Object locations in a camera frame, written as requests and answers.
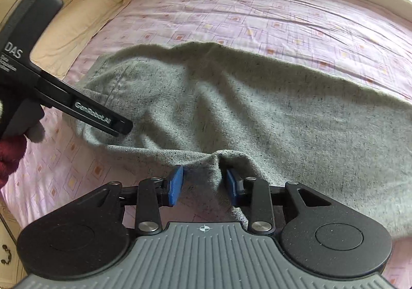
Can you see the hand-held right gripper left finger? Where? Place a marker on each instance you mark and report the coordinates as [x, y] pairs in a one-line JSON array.
[[177, 185]]

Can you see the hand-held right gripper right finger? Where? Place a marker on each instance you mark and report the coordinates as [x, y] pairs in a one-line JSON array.
[[231, 187]]

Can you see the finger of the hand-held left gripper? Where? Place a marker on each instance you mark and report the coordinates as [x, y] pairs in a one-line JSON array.
[[77, 115], [93, 111]]

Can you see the grey pants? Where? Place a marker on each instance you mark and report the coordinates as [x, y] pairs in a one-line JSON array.
[[257, 108]]

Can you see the person's left hand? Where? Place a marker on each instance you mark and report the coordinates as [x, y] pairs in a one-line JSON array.
[[34, 131]]

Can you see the cream pillow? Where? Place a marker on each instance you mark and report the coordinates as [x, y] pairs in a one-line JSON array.
[[90, 18]]

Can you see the cream bedside cabinet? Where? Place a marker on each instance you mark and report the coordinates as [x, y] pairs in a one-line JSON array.
[[5, 244]]

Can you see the pink patterned bed sheet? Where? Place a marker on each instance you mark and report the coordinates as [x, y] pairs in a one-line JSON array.
[[225, 18]]

